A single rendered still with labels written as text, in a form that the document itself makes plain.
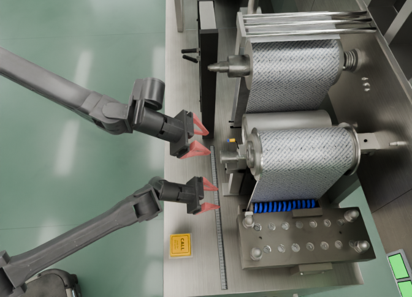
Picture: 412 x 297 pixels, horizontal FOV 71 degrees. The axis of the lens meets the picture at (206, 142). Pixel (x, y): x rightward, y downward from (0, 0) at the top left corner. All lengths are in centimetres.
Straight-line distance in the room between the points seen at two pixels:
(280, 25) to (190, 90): 66
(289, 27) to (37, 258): 86
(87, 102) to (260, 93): 48
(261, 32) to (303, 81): 19
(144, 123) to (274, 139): 34
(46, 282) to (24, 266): 108
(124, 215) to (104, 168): 149
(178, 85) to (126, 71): 145
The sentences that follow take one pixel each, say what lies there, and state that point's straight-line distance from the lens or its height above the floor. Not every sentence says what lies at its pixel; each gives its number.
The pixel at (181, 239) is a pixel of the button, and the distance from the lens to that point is 106.
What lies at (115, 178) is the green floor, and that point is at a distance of 223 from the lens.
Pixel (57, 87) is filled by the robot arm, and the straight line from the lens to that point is 72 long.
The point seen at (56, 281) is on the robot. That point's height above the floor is 24.
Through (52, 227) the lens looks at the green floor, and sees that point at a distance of 226.
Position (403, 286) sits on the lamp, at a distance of 91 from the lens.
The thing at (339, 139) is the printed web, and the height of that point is 131.
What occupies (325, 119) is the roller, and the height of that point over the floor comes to 123.
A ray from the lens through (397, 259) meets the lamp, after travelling 90.
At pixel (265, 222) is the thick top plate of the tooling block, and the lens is 98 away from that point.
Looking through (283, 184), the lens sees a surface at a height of 118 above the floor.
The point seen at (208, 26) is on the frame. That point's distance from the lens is 85.
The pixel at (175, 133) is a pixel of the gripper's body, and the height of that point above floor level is 139.
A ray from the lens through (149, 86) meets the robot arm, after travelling 67.
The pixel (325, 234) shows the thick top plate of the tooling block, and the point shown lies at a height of 103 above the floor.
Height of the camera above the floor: 195
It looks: 59 degrees down
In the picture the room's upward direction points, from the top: straight up
